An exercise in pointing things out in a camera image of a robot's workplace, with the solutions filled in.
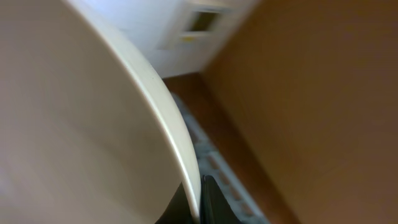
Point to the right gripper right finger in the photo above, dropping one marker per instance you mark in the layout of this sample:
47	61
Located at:
214	208

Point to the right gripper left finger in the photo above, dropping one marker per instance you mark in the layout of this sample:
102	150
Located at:
175	208

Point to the large cream bowl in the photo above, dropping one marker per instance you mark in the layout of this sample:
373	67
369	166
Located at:
89	131

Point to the grey dishwasher rack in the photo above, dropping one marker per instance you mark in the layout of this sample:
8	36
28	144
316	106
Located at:
211	162

